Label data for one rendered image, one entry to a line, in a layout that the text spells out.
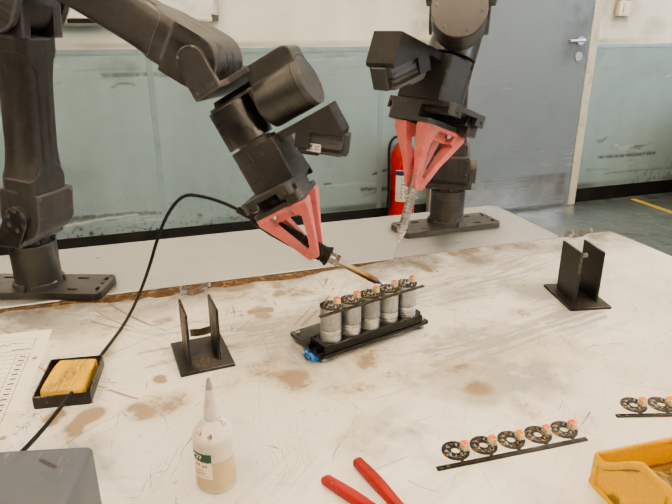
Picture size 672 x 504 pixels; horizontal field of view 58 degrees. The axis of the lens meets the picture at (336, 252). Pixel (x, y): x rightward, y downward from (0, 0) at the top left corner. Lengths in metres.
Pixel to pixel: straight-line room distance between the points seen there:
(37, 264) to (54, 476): 0.53
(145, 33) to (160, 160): 2.54
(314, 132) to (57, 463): 0.41
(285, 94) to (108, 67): 2.56
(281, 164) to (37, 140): 0.33
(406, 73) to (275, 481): 0.42
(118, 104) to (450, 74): 2.63
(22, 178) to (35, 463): 0.50
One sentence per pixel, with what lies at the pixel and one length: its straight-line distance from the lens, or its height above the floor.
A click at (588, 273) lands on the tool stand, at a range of 0.91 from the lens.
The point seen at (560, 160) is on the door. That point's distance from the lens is 4.13.
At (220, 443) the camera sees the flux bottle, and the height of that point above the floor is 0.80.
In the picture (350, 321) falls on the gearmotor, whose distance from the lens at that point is 0.70.
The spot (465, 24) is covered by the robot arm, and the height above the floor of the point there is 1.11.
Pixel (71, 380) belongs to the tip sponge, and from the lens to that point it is 0.69.
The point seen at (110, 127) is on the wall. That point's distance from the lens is 3.22.
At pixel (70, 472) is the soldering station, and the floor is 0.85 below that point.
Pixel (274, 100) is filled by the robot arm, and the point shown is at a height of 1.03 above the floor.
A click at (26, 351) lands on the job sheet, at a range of 0.80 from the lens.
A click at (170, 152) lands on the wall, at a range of 3.25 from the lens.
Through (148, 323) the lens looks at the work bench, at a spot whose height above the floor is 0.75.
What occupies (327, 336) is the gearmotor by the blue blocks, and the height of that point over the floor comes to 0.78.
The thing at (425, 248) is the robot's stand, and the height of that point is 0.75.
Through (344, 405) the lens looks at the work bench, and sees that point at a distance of 0.63.
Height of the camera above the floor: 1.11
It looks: 21 degrees down
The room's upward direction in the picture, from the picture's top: straight up
